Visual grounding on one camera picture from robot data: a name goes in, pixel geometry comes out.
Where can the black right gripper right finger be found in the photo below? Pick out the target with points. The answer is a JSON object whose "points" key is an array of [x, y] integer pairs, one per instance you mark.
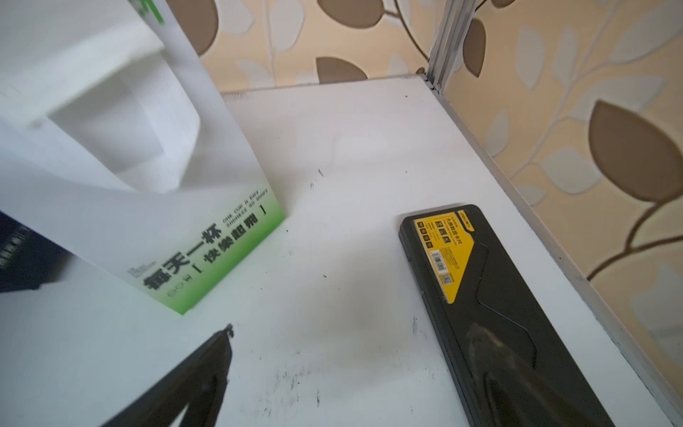
{"points": [[509, 392]]}

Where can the dark navy small bag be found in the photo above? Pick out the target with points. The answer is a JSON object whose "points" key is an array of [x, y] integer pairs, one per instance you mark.
{"points": [[28, 259]]}

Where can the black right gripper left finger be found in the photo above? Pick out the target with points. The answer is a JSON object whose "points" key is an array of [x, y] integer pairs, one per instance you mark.
{"points": [[194, 390]]}

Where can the black yellow flat case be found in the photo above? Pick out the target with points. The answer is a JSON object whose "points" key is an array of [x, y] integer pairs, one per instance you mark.
{"points": [[466, 277]]}

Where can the small green paper bag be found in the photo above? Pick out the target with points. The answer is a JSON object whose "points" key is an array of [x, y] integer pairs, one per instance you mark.
{"points": [[117, 146]]}

